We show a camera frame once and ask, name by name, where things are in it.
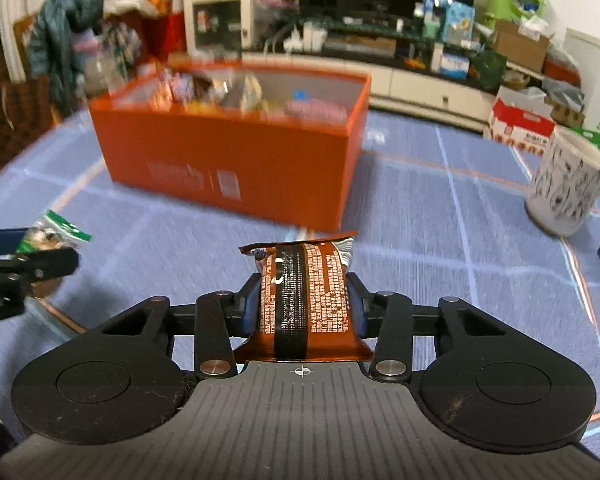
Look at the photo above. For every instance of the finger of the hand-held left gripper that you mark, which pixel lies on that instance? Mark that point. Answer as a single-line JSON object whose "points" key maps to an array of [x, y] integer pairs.
{"points": [[45, 262], [2, 240]]}

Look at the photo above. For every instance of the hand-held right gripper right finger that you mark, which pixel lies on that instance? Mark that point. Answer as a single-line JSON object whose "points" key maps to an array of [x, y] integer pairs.
{"points": [[357, 310]]}

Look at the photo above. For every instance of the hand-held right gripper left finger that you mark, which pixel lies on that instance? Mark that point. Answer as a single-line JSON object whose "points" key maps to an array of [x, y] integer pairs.
{"points": [[250, 305]]}

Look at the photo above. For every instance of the green snack packet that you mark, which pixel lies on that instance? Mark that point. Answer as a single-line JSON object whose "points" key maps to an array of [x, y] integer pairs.
{"points": [[55, 230]]}

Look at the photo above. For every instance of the brown snack packet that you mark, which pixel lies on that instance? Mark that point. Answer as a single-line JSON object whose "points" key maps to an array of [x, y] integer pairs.
{"points": [[302, 300]]}

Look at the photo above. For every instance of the orange cardboard box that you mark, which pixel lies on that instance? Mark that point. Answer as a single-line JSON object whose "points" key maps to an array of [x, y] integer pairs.
{"points": [[230, 155]]}

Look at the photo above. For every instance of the pile of assorted snacks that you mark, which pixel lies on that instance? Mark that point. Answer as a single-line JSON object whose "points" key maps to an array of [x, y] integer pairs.
{"points": [[250, 95]]}

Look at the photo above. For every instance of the dark checkered cloth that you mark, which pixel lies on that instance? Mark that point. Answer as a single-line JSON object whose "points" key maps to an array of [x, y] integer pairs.
{"points": [[10, 125]]}

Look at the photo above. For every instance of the glass jar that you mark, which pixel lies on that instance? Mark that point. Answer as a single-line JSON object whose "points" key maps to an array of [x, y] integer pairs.
{"points": [[97, 72]]}

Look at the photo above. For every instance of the dark teal puffer jacket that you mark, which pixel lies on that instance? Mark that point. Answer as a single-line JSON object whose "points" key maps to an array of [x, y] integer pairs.
{"points": [[62, 35]]}

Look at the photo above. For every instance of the white tv stand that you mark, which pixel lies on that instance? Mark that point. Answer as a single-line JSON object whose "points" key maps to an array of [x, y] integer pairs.
{"points": [[380, 75]]}

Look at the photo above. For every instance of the white patterned mug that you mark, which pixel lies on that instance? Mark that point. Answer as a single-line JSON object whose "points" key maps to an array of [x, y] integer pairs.
{"points": [[565, 185]]}

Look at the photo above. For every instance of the red white carton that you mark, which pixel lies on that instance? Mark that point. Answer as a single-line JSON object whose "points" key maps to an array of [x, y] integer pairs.
{"points": [[520, 125]]}

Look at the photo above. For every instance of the red bag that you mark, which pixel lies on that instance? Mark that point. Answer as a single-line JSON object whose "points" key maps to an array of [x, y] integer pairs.
{"points": [[167, 35]]}

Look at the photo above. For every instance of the white glass door cabinet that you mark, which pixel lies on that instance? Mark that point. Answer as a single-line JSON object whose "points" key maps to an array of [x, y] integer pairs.
{"points": [[220, 20]]}

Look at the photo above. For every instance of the blue white carton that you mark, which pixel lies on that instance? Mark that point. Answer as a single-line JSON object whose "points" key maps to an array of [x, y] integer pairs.
{"points": [[458, 21]]}

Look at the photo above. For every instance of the brown cardboard box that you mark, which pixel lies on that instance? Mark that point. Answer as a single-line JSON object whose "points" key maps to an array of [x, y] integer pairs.
{"points": [[522, 45]]}

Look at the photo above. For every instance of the white chest freezer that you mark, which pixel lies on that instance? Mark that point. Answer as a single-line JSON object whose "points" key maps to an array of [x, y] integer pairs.
{"points": [[597, 90]]}

